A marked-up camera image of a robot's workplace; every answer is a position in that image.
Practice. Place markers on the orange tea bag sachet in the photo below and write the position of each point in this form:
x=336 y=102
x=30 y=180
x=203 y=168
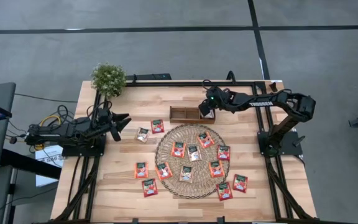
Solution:
x=216 y=168
x=205 y=139
x=141 y=170
x=163 y=170
x=178 y=149

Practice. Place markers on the wooden three-compartment tray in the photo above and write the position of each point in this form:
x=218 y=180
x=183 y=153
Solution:
x=185 y=122

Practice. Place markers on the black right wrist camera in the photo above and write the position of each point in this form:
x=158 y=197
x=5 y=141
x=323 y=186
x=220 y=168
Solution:
x=204 y=109

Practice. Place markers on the green potted plant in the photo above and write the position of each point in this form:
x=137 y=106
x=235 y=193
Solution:
x=108 y=79

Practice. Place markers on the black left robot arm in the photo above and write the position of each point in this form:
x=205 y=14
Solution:
x=57 y=132

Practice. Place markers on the white printed paper box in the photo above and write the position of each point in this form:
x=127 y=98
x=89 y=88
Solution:
x=42 y=154

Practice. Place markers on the black curved clamp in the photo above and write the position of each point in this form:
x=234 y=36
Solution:
x=231 y=77

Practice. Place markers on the small black frame bracket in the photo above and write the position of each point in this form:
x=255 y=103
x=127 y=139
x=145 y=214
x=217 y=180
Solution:
x=221 y=220
x=134 y=221

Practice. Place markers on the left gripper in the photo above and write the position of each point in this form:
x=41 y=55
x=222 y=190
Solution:
x=106 y=119

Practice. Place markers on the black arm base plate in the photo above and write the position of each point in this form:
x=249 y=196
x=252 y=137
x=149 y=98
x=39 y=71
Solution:
x=73 y=151
x=291 y=143

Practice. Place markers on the black rectangular box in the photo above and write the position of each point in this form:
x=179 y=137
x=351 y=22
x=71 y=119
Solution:
x=149 y=76

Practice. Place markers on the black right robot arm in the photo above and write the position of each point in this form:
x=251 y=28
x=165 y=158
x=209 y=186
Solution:
x=259 y=103

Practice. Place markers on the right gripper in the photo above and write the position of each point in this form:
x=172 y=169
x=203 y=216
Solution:
x=217 y=99

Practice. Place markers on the black desk beam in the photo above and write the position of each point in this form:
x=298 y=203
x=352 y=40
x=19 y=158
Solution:
x=30 y=164

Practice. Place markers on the round woven placemat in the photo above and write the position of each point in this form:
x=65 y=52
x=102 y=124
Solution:
x=202 y=186

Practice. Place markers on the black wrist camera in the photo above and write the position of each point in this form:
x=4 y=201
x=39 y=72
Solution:
x=204 y=109
x=116 y=133

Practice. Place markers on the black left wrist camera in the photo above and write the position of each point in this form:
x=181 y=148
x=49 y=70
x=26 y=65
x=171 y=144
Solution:
x=116 y=133

